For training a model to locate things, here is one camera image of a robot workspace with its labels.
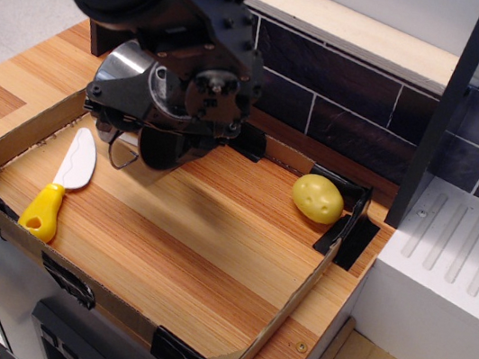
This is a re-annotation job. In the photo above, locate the cardboard fence with black tape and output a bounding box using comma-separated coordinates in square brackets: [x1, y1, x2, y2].
[0, 79, 391, 359]

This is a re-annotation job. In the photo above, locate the white drainer sink unit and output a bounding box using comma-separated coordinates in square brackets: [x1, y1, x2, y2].
[352, 178, 479, 359]

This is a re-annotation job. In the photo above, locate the toy knife yellow handle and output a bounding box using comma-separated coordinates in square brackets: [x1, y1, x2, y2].
[18, 128, 97, 243]

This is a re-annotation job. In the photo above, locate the yellow toy potato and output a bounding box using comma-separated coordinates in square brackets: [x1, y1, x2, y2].
[292, 174, 344, 226]

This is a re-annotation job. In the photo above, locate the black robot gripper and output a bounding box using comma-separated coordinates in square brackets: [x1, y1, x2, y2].
[86, 50, 261, 160]

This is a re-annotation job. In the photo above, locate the shiny metal pot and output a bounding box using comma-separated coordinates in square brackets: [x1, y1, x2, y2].
[85, 40, 214, 171]

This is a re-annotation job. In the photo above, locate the dark shelf frame with ledge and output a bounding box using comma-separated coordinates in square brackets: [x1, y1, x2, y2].
[64, 0, 479, 242]

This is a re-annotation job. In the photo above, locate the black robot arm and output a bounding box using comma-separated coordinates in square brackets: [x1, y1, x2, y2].
[74, 0, 264, 170]

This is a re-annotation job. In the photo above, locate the black oven front panel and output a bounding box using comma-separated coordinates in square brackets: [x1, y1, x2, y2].
[32, 299, 139, 359]

